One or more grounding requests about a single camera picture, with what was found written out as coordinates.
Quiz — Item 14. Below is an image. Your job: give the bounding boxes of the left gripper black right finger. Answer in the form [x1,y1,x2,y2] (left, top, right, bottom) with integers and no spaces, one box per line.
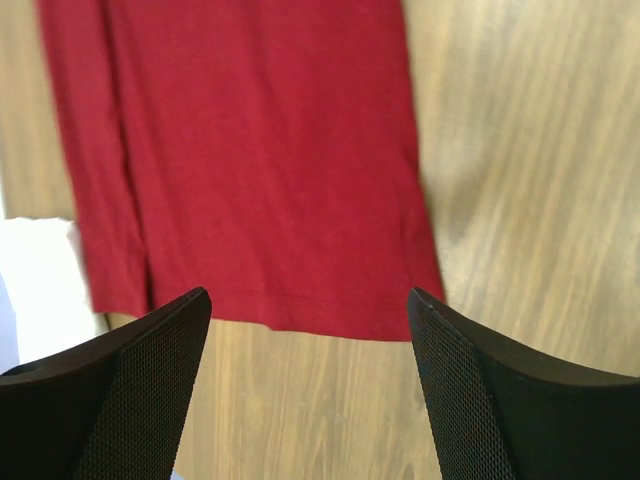
[408,288,639,479]

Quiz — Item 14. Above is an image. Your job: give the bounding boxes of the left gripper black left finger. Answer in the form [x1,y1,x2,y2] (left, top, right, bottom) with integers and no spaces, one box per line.
[1,287,212,479]

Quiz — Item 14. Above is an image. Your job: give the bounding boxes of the dark red t shirt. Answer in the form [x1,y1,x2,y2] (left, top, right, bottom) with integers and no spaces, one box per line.
[37,1,443,342]

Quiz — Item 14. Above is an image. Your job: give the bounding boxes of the folded white t shirt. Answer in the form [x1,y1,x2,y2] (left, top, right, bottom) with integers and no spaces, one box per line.
[1,218,109,372]

